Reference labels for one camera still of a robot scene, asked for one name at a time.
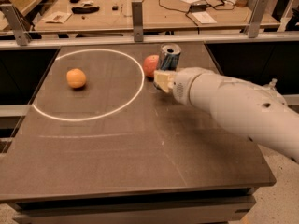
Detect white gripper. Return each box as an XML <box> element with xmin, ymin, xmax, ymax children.
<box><xmin>154</xmin><ymin>67</ymin><xmax>213</xmax><ymax>105</ymax></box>

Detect blue silver redbull can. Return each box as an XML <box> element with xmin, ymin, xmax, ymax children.
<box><xmin>157</xmin><ymin>43</ymin><xmax>181</xmax><ymax>71</ymax></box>

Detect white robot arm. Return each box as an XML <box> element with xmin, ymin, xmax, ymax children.
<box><xmin>154</xmin><ymin>67</ymin><xmax>299</xmax><ymax>162</ymax></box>

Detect red apple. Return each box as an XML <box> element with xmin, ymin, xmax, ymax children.
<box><xmin>142</xmin><ymin>55</ymin><xmax>159</xmax><ymax>77</ymax></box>

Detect black power adapter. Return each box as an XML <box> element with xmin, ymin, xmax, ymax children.
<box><xmin>190</xmin><ymin>2</ymin><xmax>210</xmax><ymax>12</ymax></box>

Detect white circle tape marking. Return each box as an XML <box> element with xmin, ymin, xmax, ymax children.
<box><xmin>32</xmin><ymin>49</ymin><xmax>145</xmax><ymax>122</ymax></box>

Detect small black box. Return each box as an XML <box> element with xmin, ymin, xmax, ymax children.
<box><xmin>112</xmin><ymin>5</ymin><xmax>119</xmax><ymax>10</ymax></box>

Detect orange fruit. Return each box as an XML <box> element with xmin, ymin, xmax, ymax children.
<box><xmin>66</xmin><ymin>68</ymin><xmax>87</xmax><ymax>89</ymax></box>

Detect clear plastic bottle right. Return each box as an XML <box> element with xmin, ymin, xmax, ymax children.
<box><xmin>264</xmin><ymin>78</ymin><xmax>287</xmax><ymax>105</ymax></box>

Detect black flat device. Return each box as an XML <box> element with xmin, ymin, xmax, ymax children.
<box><xmin>71</xmin><ymin>7</ymin><xmax>100</xmax><ymax>14</ymax></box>

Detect beige paper card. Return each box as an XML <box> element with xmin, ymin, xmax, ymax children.
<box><xmin>43</xmin><ymin>11</ymin><xmax>71</xmax><ymax>24</ymax></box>

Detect middle metal rail bracket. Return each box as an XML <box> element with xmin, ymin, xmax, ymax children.
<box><xmin>131</xmin><ymin>1</ymin><xmax>143</xmax><ymax>42</ymax></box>

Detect metal rail bracket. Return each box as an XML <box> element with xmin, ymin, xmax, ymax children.
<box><xmin>131</xmin><ymin>1</ymin><xmax>143</xmax><ymax>42</ymax></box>
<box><xmin>245</xmin><ymin>0</ymin><xmax>269</xmax><ymax>38</ymax></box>
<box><xmin>0</xmin><ymin>4</ymin><xmax>31</xmax><ymax>46</ymax></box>

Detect black cable on desk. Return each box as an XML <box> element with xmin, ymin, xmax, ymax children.
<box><xmin>157</xmin><ymin>0</ymin><xmax>235</xmax><ymax>27</ymax></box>

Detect right metal rail bracket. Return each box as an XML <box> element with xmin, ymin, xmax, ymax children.
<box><xmin>245</xmin><ymin>0</ymin><xmax>269</xmax><ymax>38</ymax></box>

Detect left metal rail bracket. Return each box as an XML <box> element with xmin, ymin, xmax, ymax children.
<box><xmin>0</xmin><ymin>4</ymin><xmax>31</xmax><ymax>46</ymax></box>

